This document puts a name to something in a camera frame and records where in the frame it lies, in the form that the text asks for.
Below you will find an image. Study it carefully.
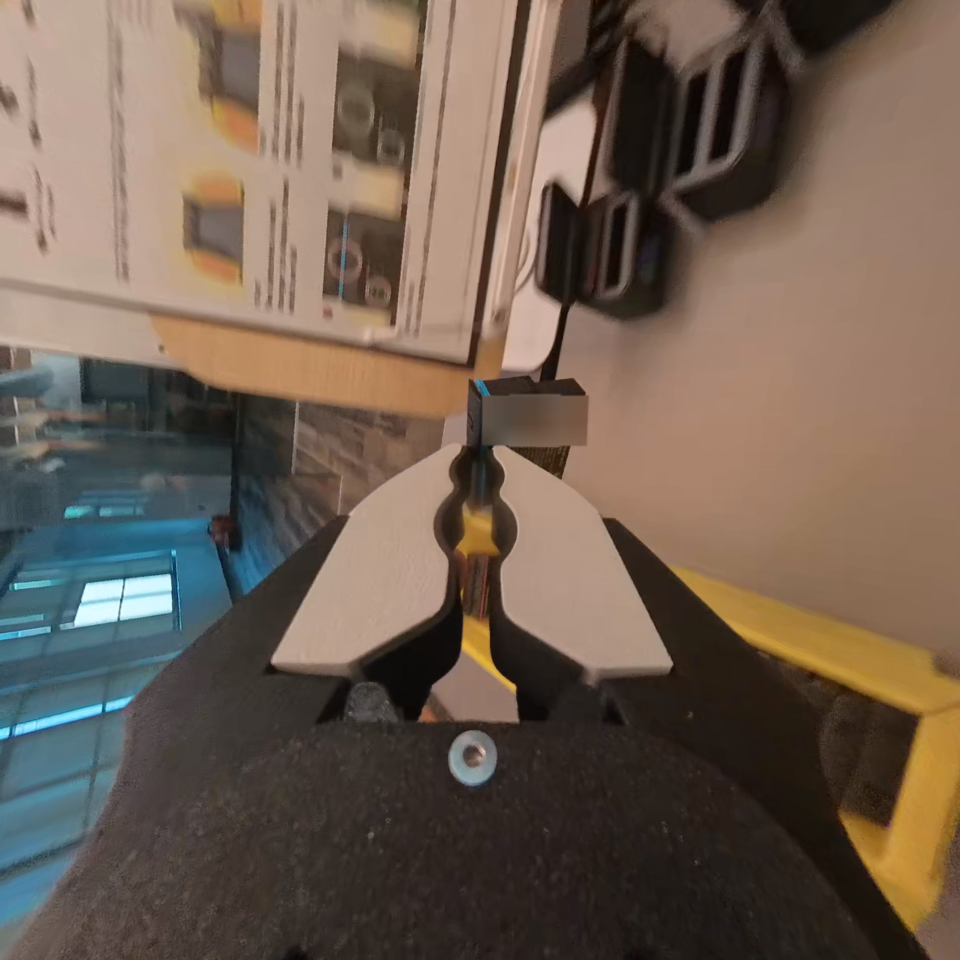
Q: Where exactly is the white board ledge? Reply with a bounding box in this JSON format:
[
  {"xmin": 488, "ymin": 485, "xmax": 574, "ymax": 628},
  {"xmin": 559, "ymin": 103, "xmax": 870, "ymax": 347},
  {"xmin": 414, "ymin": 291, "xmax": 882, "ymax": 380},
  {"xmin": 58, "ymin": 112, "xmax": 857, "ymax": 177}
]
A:
[{"xmin": 468, "ymin": 0, "xmax": 567, "ymax": 354}]

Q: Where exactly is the black battery blue edge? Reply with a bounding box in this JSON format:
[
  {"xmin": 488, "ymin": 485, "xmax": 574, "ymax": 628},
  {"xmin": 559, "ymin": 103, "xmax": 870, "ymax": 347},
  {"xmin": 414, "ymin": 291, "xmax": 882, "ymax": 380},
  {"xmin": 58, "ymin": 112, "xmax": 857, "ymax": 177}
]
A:
[{"xmin": 465, "ymin": 377, "xmax": 590, "ymax": 513}]

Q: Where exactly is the printed paper sheet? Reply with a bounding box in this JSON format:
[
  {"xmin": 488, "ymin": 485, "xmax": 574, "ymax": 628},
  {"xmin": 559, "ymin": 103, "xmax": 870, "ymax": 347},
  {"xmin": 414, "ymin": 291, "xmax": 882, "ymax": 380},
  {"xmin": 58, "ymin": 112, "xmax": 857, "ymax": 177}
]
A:
[{"xmin": 0, "ymin": 0, "xmax": 526, "ymax": 369}]

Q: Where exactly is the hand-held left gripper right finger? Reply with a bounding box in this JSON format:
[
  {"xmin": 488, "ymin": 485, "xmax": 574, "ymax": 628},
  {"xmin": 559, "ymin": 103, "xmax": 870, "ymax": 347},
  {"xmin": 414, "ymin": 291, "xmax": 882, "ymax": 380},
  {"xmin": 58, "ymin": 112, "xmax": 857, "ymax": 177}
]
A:
[{"xmin": 487, "ymin": 446, "xmax": 675, "ymax": 723}]

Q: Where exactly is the yellow plastic bin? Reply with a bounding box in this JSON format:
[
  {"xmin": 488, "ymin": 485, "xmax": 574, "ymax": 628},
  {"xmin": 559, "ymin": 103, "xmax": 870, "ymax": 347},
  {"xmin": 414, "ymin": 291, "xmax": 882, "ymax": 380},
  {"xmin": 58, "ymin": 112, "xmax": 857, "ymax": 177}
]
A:
[{"xmin": 450, "ymin": 510, "xmax": 960, "ymax": 931}]

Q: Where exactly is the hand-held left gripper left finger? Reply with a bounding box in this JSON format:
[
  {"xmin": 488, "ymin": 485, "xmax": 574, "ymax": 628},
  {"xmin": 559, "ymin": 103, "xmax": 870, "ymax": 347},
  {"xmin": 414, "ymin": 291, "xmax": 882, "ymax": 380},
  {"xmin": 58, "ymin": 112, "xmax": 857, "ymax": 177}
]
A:
[{"xmin": 270, "ymin": 442, "xmax": 468, "ymax": 723}]

